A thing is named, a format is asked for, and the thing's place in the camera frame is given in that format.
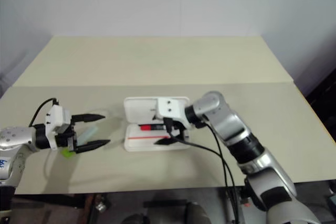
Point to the clear plastic tray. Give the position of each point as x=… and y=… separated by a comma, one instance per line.
x=105, y=112

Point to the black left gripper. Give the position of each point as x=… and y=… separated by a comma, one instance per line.
x=64, y=140

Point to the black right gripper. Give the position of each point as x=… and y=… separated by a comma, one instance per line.
x=181, y=129

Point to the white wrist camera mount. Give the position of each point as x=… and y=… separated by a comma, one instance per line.
x=170, y=111
x=56, y=117

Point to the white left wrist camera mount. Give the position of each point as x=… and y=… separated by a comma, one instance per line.
x=56, y=117

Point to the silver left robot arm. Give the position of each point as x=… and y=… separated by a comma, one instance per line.
x=15, y=136

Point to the light green marker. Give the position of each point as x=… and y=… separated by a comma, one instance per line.
x=86, y=134

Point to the red marker with black cap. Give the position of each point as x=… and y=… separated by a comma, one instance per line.
x=147, y=127

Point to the dark rounded shape under table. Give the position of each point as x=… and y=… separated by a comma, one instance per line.
x=168, y=214

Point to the white plastic pencil case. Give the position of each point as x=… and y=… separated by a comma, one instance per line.
x=139, y=110

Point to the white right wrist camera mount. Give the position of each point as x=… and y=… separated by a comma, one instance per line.
x=170, y=111

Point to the dark furniture beside table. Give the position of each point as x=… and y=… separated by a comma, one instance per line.
x=324, y=93

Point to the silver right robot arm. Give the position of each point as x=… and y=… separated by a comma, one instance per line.
x=236, y=132

